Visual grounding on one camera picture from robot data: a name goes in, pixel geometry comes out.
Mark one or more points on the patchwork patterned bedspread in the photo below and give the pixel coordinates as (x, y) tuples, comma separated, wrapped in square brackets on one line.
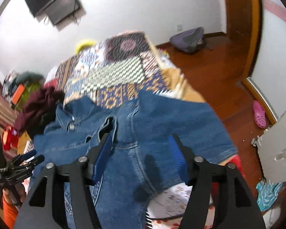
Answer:
[(112, 71)]

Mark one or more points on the purple grey backpack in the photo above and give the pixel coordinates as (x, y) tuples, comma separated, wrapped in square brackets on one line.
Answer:
[(190, 41)]

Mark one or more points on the white cardboard box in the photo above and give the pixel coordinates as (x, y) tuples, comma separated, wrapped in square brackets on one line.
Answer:
[(271, 150)]

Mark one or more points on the dark maroon garment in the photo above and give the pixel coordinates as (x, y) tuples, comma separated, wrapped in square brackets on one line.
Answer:
[(38, 111)]

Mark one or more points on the green bag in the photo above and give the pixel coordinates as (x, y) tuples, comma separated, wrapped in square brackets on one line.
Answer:
[(29, 89)]

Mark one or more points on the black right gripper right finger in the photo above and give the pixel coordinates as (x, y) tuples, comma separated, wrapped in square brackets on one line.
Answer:
[(235, 206)]

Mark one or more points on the teal patterned cloth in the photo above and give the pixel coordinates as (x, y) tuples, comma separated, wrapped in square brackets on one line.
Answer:
[(267, 194)]

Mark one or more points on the orange box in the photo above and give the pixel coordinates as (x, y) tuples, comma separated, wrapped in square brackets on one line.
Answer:
[(17, 94)]

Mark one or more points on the wooden door frame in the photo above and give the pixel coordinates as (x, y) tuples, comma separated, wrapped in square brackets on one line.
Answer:
[(244, 21)]

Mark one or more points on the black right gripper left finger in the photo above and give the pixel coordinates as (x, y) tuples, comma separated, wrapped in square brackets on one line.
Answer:
[(44, 205)]

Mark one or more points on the red plush toy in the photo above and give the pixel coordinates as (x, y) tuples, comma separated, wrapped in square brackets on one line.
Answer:
[(9, 138)]

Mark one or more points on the white wall socket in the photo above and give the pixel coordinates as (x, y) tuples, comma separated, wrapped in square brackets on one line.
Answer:
[(179, 27)]

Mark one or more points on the blue denim jacket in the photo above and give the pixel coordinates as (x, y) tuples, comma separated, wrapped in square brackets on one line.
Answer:
[(140, 165)]

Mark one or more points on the pink croc shoe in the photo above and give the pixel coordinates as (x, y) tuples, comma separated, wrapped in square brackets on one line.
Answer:
[(259, 115)]

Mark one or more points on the person's left hand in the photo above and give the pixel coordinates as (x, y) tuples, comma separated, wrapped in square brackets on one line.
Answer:
[(10, 197)]

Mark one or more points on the tan cartoon fleece blanket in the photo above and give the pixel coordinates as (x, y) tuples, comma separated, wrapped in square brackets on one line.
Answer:
[(178, 87)]

